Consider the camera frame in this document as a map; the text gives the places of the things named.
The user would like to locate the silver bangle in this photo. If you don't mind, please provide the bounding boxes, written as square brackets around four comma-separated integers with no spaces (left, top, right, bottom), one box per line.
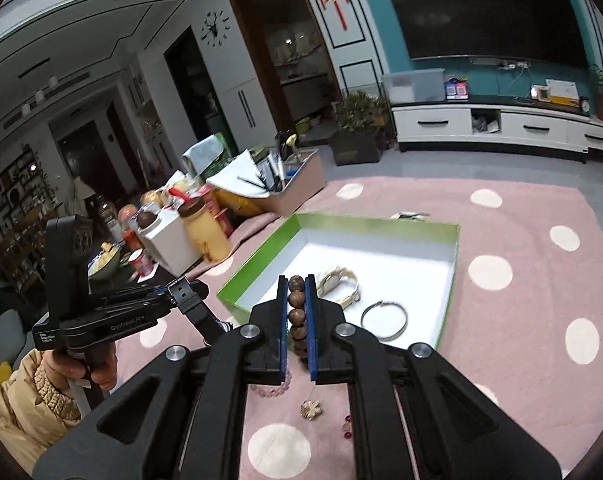
[360,300,410,343]

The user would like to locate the black wall clock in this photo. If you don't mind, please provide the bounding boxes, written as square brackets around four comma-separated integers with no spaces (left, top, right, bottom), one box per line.
[201,10,231,47]

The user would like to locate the orange snack packet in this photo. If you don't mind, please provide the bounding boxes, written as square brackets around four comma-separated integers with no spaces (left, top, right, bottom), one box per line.
[215,187,268,219]

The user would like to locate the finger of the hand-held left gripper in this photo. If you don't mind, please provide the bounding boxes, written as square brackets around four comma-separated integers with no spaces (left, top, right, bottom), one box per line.
[98,297,179,319]
[88,280,208,306]

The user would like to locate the bushy potted plant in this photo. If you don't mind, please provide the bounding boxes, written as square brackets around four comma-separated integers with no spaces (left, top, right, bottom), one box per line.
[329,91,390,166]

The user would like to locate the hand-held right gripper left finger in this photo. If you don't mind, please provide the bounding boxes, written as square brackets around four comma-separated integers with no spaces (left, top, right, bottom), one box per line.
[31,275,289,480]

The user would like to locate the dark wooden display shelf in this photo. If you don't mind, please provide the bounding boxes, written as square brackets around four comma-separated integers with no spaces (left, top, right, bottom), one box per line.
[0,145,58,242]

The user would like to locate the pale green towel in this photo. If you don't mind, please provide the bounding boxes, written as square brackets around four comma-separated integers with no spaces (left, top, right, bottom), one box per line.
[181,133,227,173]

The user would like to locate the cream wrist watch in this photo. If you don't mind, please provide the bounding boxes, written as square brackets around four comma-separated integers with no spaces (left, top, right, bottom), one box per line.
[315,267,362,309]

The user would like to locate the pink dotted tablecloth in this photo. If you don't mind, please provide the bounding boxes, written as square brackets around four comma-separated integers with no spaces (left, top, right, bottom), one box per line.
[101,175,603,480]

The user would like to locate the yellow paper bag brown top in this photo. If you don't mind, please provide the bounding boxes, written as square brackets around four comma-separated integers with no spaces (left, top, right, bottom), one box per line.
[177,196,233,262]

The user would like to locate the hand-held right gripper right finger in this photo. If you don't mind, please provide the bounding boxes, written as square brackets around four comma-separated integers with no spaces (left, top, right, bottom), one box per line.
[304,274,565,480]

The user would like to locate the white and yellow box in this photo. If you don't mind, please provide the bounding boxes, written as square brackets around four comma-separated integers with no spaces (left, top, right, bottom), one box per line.
[545,79,582,107]

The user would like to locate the grey sofa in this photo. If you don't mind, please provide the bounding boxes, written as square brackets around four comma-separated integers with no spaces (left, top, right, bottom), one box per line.
[0,307,28,372]

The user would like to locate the blue and pink cards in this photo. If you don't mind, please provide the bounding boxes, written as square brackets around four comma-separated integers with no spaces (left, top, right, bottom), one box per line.
[445,77,470,101]

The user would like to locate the wooden bead bracelet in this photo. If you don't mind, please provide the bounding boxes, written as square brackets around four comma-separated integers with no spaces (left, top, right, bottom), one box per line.
[287,275,310,361]

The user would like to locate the bowl of food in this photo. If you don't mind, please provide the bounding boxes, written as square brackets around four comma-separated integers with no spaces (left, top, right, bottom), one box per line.
[87,242,122,281]

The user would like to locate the tall potted plant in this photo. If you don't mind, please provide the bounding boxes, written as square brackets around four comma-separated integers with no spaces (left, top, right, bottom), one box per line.
[589,62,603,122]

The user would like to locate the person's left forearm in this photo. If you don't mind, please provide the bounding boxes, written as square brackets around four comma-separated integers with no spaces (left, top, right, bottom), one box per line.
[0,347,88,477]

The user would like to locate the black wrist watch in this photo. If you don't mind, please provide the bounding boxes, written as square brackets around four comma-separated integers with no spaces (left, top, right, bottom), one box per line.
[166,276,233,348]

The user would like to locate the tubes and pens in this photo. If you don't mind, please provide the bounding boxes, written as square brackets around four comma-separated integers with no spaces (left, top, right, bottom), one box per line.
[254,150,295,193]

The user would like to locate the white television cabinet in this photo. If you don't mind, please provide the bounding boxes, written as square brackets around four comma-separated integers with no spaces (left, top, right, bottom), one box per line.
[389,95,603,166]

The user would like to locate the pink crystal bead bracelet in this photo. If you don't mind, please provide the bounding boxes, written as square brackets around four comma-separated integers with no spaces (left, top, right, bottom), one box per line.
[248,367,293,400]

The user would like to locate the pink cup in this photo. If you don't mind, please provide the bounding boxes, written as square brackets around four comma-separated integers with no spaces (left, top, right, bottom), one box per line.
[128,249,157,281]

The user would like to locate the white paper sheets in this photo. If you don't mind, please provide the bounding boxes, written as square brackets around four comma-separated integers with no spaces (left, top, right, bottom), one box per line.
[206,149,270,201]

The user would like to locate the white cardboard box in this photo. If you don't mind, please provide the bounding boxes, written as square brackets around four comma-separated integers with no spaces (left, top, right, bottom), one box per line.
[136,209,204,276]

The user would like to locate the pink organizer tray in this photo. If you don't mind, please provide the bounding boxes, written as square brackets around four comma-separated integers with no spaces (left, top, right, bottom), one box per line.
[258,147,327,218]

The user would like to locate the black television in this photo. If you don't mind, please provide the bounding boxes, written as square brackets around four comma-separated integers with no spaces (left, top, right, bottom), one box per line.
[376,0,589,69]

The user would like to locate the person's left hand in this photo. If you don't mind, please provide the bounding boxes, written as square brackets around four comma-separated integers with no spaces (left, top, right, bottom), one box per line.
[45,346,118,393]

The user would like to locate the clear plastic storage box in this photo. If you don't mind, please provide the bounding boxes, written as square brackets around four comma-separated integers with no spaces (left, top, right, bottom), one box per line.
[381,69,447,106]

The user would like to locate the green gift box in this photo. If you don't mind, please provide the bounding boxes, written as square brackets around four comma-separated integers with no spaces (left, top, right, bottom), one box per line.
[216,212,461,352]

